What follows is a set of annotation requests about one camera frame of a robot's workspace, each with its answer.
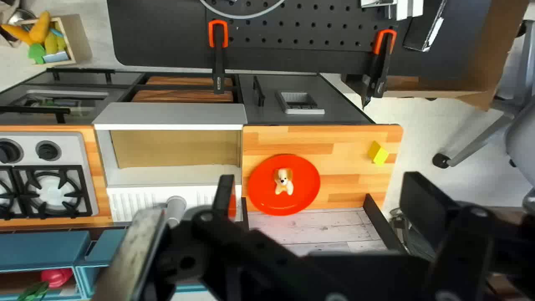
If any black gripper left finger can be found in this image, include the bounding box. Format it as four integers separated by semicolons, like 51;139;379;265
160;174;347;301

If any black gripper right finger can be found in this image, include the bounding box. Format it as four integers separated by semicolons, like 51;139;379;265
399;171;496;301

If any white toy sink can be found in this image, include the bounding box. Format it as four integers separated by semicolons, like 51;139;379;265
91;101;248;223

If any red round plate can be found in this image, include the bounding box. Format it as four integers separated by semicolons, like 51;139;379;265
245;154;322;218

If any tan toy dog figure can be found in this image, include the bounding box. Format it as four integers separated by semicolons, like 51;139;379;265
272;168;295;198

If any grey chair leg with wheel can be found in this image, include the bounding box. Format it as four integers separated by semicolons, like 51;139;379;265
431;111;516;171

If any teal storage bin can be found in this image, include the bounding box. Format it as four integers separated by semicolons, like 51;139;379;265
73;226;131;298
0;230;91;301

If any yellow block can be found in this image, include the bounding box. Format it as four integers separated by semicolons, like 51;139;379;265
365;141;391;168

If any wooden kitchen countertop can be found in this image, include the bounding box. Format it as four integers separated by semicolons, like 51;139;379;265
238;123;404;215

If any wooden stove base board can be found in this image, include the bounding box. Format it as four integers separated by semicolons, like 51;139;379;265
0;124;115;231

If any red toy vegetable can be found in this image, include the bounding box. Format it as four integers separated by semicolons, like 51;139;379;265
38;268;75;291

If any silver toy stove top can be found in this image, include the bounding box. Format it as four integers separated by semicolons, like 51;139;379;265
0;133;100;221

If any green toy vegetable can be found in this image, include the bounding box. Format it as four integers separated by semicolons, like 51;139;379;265
14;280;53;301

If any black perforated pegboard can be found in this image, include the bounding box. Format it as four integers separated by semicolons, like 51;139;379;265
105;0;494;79

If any wooden box of toys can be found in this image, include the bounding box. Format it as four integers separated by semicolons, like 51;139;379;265
0;11;93;67

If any yellow toy corn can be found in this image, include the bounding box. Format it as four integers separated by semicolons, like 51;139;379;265
26;12;53;46

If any grey cabinet with drawer handle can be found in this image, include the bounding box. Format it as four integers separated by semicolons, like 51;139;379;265
238;74;375;128

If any orange handled black clamp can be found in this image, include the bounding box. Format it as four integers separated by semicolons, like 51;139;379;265
357;29;399;109
205;19;230;96

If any grey cable loop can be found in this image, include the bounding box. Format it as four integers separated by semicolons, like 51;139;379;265
198;0;287;22

